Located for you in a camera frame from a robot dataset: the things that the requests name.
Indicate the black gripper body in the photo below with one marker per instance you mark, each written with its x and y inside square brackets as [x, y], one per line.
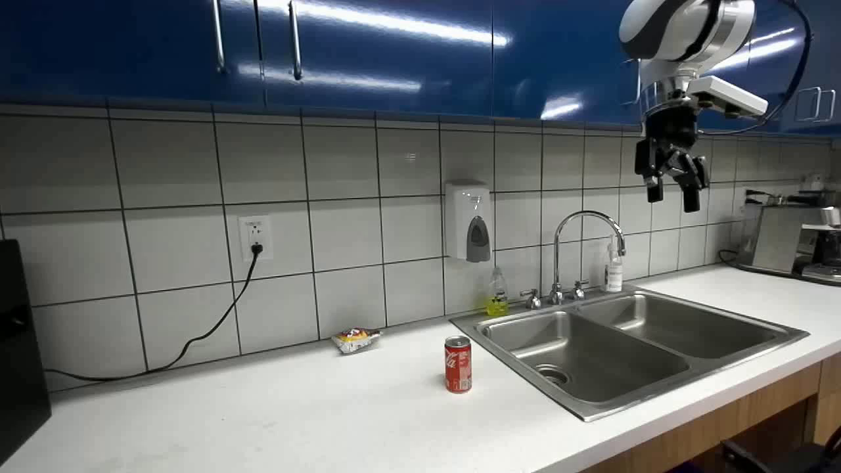
[675, 133]

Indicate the red soda can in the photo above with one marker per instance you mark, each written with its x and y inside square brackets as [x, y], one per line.
[458, 367]

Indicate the stainless steel double sink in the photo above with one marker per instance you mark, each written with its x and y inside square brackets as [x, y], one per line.
[605, 356]

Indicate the clear pump soap bottle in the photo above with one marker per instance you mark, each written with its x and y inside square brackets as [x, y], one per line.
[617, 275]

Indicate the silver coffee machine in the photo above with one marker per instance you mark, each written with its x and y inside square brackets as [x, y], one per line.
[780, 241]

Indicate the chrome gooseneck faucet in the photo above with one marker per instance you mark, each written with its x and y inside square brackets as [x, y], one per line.
[560, 245]

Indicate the chrome faucet knob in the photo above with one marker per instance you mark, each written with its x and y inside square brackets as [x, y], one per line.
[580, 289]
[535, 300]

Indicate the blue glossy cabinet door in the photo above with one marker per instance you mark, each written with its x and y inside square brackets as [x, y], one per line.
[106, 54]
[384, 70]
[560, 54]
[830, 54]

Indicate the yellow-green dish soap bottle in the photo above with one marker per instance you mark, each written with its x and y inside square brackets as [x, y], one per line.
[497, 305]

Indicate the wooden base cabinet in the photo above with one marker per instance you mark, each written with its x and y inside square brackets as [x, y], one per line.
[701, 429]

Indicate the black low equipment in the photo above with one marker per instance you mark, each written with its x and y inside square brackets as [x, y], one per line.
[780, 457]

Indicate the crumpled snack bag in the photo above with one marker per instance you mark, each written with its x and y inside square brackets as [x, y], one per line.
[356, 339]

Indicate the black box appliance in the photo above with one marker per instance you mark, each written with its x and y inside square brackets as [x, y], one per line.
[20, 350]

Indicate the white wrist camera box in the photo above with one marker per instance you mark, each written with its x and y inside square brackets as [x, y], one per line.
[738, 96]

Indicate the white wall soap dispenser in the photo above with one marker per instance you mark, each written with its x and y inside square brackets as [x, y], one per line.
[467, 213]

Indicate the white wall power outlet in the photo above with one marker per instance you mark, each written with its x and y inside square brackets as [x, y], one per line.
[255, 231]

